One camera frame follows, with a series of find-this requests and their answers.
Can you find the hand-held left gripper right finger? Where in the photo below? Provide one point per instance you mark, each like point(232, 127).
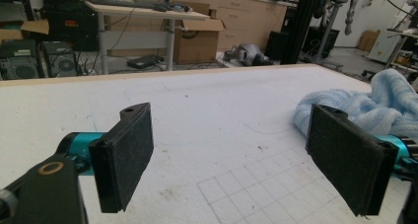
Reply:
point(348, 164)

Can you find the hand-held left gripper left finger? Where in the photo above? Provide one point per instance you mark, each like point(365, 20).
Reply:
point(123, 158)

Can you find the blue striped towel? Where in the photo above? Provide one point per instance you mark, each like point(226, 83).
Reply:
point(384, 102)

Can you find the light wooden table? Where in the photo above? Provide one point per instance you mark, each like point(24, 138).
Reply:
point(131, 76)

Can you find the white foam mat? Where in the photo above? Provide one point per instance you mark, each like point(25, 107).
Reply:
point(210, 112)

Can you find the flat black device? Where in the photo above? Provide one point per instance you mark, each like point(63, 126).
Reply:
point(144, 61)

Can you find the black computer tower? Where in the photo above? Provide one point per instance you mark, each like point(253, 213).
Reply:
point(18, 61)
point(60, 61)

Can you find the metal cart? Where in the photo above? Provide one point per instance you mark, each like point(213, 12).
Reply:
point(402, 58)

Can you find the white cabinet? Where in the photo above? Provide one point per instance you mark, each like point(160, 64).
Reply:
point(383, 46)

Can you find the black box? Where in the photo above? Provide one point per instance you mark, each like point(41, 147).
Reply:
point(276, 46)
point(323, 41)

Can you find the flat cardboard sheet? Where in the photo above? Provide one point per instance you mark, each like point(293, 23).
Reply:
point(368, 39)

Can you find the open cardboard box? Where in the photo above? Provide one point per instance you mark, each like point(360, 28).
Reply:
point(197, 43)

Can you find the grey metal stand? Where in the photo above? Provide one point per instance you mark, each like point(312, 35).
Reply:
point(330, 23)

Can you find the black equipment case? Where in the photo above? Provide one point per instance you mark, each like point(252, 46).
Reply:
point(70, 23)

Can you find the grey robot head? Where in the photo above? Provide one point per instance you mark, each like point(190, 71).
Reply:
point(249, 54)

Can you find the small cardboard box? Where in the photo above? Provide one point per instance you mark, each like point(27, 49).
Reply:
point(29, 28)

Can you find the wooden cabinet row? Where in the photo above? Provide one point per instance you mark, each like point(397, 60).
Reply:
point(243, 16)

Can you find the black frame post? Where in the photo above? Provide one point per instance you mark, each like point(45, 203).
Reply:
point(300, 23)

